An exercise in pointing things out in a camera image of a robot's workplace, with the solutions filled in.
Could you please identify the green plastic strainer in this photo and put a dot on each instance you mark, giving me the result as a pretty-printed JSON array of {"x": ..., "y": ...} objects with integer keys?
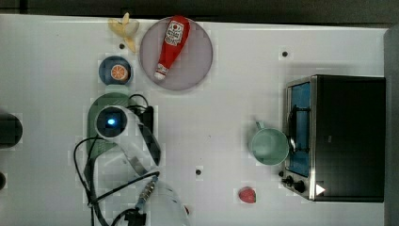
[{"x": 107, "y": 117}]

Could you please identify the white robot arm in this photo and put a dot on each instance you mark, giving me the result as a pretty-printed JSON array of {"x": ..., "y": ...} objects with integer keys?
[{"x": 127, "y": 185}]

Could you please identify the grey round plate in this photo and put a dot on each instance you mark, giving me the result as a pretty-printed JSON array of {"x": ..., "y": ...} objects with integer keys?
[{"x": 190, "y": 67}]

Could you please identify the green mug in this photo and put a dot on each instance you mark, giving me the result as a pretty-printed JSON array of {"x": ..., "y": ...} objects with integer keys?
[{"x": 268, "y": 145}]

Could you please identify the red ketchup bottle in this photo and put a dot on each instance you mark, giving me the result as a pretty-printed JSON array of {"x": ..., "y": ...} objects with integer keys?
[{"x": 176, "y": 35}]

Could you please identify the orange slice toy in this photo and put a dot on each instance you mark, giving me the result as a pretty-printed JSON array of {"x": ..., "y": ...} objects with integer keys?
[{"x": 119, "y": 73}]

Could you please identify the red strawberry toy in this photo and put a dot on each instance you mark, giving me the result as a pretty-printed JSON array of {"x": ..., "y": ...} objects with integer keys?
[{"x": 247, "y": 194}]

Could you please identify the blue bowl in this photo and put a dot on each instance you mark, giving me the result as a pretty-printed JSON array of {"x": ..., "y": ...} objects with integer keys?
[{"x": 106, "y": 66}]

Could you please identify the small red toy fruit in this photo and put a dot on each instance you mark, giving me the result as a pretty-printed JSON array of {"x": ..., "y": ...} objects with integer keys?
[{"x": 187, "y": 209}]

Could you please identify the yellow banana toy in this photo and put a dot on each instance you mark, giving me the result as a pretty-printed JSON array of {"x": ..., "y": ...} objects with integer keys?
[{"x": 126, "y": 29}]

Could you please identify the black toaster oven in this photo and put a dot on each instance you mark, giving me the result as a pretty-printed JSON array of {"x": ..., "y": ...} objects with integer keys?
[{"x": 336, "y": 128}]

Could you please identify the black frying pan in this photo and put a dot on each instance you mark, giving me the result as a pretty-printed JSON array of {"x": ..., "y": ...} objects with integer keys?
[{"x": 11, "y": 130}]

